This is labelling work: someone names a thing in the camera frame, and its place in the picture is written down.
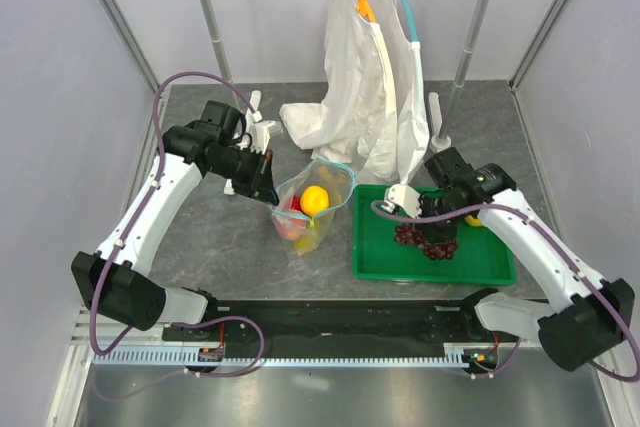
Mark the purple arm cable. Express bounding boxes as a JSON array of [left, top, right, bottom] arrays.
[[370, 199, 640, 383], [88, 71, 266, 402]]

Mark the red apple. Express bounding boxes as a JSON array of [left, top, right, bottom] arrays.
[[290, 195, 302, 212]]

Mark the white garment on teal hanger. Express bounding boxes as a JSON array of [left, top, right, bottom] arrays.
[[369, 0, 430, 184]]

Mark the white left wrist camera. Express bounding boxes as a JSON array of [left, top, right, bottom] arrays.
[[246, 111, 284, 154]]

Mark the small yellow fruit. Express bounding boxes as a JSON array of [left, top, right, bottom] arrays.
[[464, 215, 483, 228]]

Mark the orange fruit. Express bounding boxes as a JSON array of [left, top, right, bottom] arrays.
[[300, 185, 330, 217]]

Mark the purple grape bunch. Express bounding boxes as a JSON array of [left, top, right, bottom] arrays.
[[394, 224, 458, 261]]

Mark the white garment on orange hanger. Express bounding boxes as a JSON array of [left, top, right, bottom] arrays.
[[280, 0, 397, 177]]

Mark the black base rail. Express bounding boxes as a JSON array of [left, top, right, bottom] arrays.
[[162, 300, 516, 377]]

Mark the clear zip top bag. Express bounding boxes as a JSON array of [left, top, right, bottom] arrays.
[[271, 158, 355, 255]]

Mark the light blue cable duct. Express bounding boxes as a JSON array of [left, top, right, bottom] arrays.
[[93, 345, 468, 368]]

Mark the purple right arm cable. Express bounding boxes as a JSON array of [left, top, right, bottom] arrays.
[[370, 199, 640, 383]]

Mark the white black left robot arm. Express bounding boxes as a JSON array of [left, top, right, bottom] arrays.
[[71, 101, 282, 340]]

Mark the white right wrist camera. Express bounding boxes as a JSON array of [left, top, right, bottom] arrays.
[[381, 183, 421, 218]]

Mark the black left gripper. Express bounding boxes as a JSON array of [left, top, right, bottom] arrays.
[[209, 146, 279, 206]]

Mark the green plastic tray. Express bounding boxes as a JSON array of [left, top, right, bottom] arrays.
[[352, 184, 517, 286]]

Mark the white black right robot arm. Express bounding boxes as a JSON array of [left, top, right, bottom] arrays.
[[420, 147, 639, 372]]

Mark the peach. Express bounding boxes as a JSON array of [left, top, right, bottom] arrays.
[[274, 215, 307, 241]]

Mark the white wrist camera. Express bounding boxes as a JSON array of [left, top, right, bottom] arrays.
[[381, 183, 421, 218], [246, 111, 284, 154]]

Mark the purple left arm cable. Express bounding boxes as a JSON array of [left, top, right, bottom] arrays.
[[88, 71, 266, 402]]

